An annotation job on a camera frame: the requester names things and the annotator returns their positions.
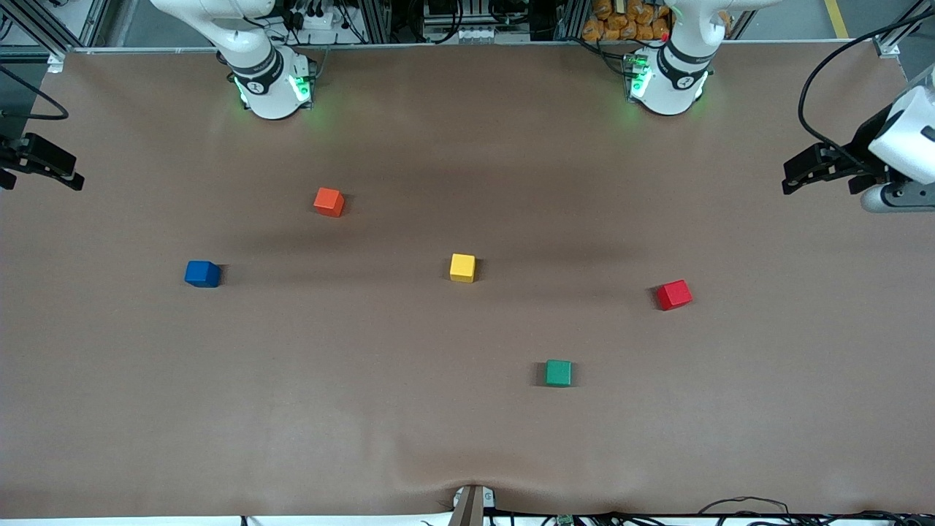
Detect white power strip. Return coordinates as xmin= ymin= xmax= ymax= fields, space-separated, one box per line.
xmin=281 ymin=6 xmax=344 ymax=34

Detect brown table mat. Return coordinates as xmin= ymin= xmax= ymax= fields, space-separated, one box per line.
xmin=0 ymin=40 xmax=935 ymax=519

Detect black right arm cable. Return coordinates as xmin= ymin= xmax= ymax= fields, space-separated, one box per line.
xmin=0 ymin=64 xmax=71 ymax=121

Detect black floor cable bundle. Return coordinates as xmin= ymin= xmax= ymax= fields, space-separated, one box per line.
xmin=698 ymin=497 xmax=935 ymax=526

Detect aluminium frame post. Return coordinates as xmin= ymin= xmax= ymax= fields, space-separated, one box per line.
xmin=559 ymin=0 xmax=585 ymax=41
xmin=362 ymin=0 xmax=392 ymax=43

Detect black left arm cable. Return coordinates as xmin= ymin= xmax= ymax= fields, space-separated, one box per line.
xmin=798 ymin=7 xmax=935 ymax=174

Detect orange cube block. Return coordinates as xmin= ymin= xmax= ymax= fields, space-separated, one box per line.
xmin=313 ymin=187 xmax=346 ymax=218

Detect bag of orange packets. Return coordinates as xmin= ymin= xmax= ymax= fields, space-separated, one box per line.
xmin=581 ymin=0 xmax=673 ymax=42

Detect red cube block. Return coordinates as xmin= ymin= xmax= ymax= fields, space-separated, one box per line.
xmin=656 ymin=279 xmax=693 ymax=313

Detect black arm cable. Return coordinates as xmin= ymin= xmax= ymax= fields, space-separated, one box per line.
xmin=798 ymin=7 xmax=935 ymax=174
xmin=0 ymin=64 xmax=71 ymax=121

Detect aluminium frame profile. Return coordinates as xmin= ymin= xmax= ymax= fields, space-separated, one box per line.
xmin=874 ymin=0 xmax=935 ymax=58
xmin=0 ymin=0 xmax=110 ymax=56

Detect blue cube block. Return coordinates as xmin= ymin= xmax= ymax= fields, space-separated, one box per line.
xmin=184 ymin=260 xmax=221 ymax=289

